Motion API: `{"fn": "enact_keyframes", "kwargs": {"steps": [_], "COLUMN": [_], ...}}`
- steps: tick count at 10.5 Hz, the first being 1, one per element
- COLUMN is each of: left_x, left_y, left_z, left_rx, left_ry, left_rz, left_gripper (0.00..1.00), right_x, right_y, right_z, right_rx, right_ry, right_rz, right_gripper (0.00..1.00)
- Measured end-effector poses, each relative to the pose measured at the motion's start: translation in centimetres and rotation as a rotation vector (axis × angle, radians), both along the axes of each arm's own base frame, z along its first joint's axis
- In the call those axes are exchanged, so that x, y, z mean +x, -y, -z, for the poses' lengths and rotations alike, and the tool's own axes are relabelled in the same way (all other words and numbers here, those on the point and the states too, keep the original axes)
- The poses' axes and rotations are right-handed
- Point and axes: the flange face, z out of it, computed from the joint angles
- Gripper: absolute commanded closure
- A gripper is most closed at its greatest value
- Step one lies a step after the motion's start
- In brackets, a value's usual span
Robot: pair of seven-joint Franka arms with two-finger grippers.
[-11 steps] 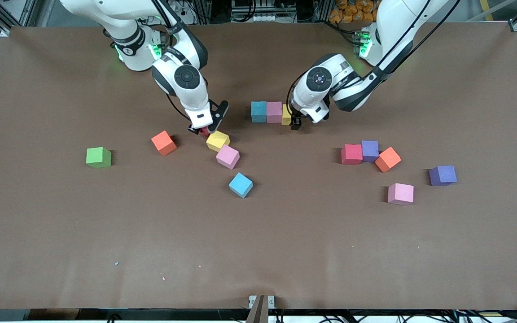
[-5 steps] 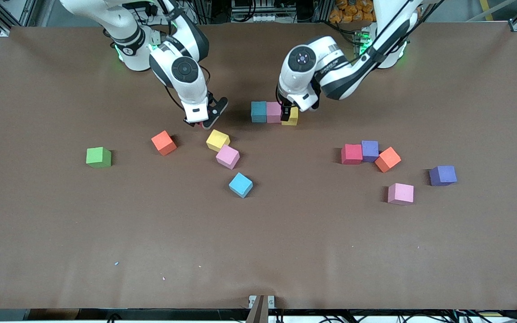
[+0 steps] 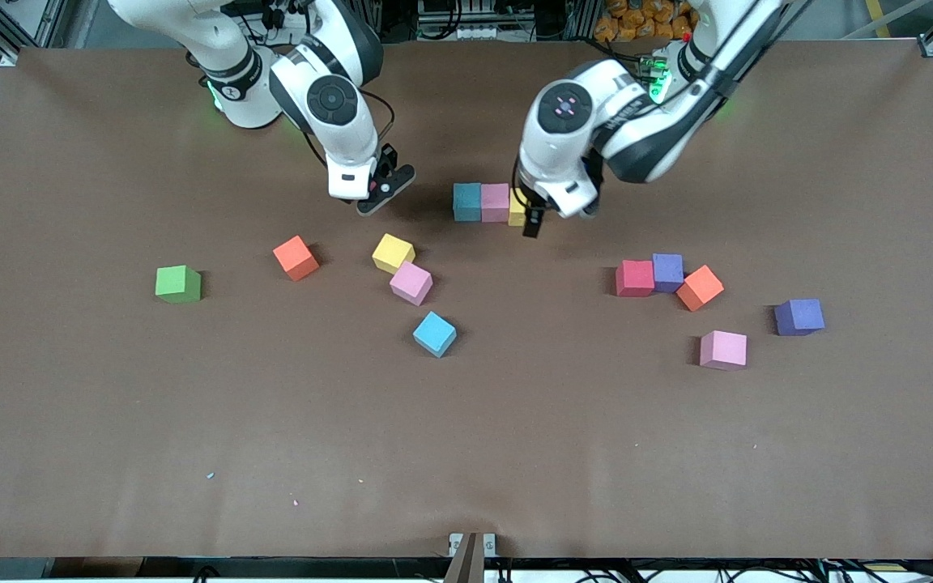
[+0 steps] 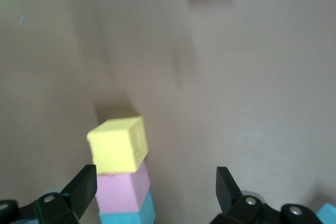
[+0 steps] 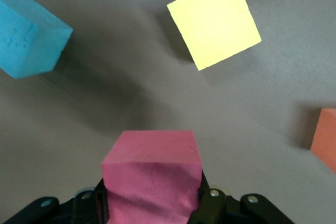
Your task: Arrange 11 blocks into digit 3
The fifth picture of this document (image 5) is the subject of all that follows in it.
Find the yellow foam block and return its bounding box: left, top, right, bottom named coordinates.
left=166, top=0, right=263, bottom=72

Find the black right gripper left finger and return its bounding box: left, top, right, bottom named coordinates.
left=5, top=179, right=110, bottom=224

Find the red foam block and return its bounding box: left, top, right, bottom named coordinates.
left=101, top=130, right=204, bottom=224

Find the blue foam block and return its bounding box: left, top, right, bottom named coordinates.
left=0, top=0, right=74, bottom=80

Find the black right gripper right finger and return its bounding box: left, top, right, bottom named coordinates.
left=190, top=171, right=289, bottom=224

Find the orange foam block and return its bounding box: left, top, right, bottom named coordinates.
left=309, top=108, right=336, bottom=175

